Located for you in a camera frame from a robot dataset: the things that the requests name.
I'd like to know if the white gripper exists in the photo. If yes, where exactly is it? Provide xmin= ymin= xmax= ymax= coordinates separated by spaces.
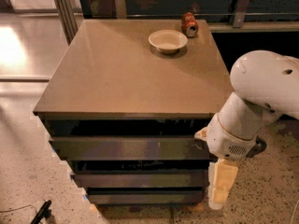
xmin=194 ymin=115 xmax=267 ymax=210

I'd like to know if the drawer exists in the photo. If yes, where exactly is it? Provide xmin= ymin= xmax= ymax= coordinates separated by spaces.
xmin=50 ymin=137 xmax=210 ymax=161
xmin=71 ymin=170 xmax=208 ymax=189
xmin=88 ymin=189 xmax=205 ymax=205

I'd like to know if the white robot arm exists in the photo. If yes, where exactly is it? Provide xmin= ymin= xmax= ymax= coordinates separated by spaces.
xmin=194 ymin=50 xmax=299 ymax=210

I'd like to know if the grey drawer cabinet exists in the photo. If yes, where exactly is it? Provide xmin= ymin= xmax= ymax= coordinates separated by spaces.
xmin=34 ymin=20 xmax=232 ymax=197

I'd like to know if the white bowl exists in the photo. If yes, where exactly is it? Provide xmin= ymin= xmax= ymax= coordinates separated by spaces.
xmin=149 ymin=30 xmax=188 ymax=54

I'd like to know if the red soda can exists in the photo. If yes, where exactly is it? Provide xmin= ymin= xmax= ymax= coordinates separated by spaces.
xmin=181 ymin=12 xmax=198 ymax=38

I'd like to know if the metal railing post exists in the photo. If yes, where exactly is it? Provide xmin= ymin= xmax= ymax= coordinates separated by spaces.
xmin=54 ymin=0 xmax=78 ymax=45

